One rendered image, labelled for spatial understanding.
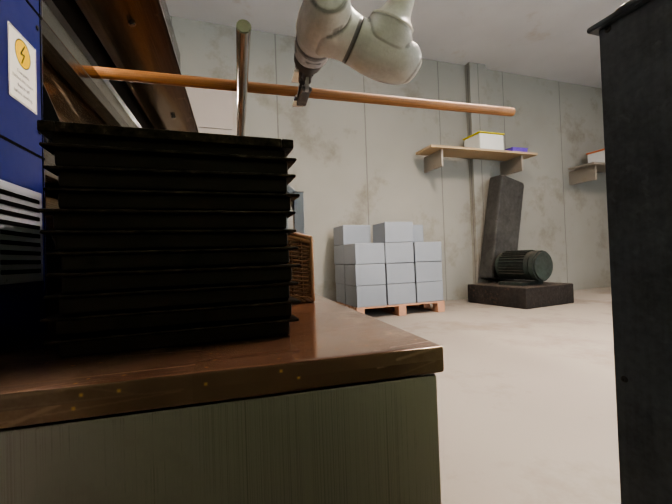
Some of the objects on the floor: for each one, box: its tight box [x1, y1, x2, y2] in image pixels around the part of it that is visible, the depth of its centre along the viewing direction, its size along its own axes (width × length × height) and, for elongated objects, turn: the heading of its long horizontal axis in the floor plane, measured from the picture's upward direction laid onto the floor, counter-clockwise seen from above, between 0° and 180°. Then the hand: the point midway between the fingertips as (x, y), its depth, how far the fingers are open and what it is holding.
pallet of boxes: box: [333, 222, 445, 316], centre depth 450 cm, size 112×72×107 cm
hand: (297, 89), depth 112 cm, fingers open, 7 cm apart
